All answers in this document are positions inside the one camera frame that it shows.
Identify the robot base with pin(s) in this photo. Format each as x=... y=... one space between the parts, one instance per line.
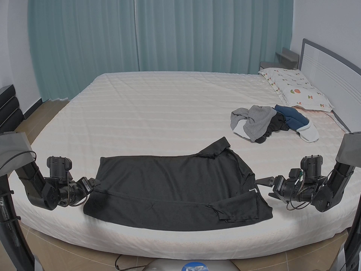
x=169 y=265

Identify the pile of clothes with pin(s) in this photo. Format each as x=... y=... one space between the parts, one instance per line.
x=259 y=120

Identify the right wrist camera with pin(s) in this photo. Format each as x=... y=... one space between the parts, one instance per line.
x=294 y=174

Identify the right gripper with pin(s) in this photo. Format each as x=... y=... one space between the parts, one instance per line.
x=293 y=192

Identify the grey bedside table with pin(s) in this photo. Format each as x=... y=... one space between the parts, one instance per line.
x=287 y=55

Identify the blue-green curtain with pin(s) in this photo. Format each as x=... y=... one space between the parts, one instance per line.
x=211 y=24
x=84 y=38

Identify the black chest of drawers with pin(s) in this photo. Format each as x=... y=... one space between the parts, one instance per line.
x=8 y=106

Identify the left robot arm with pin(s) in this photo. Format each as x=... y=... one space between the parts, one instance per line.
x=22 y=157

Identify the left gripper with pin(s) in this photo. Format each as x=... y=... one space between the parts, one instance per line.
x=73 y=195

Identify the black shirt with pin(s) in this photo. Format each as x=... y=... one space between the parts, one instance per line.
x=169 y=185

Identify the bed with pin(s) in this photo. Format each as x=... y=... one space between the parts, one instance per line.
x=169 y=109

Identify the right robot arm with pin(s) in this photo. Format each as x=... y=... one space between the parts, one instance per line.
x=341 y=179

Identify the white printed pillow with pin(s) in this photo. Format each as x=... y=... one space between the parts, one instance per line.
x=299 y=90

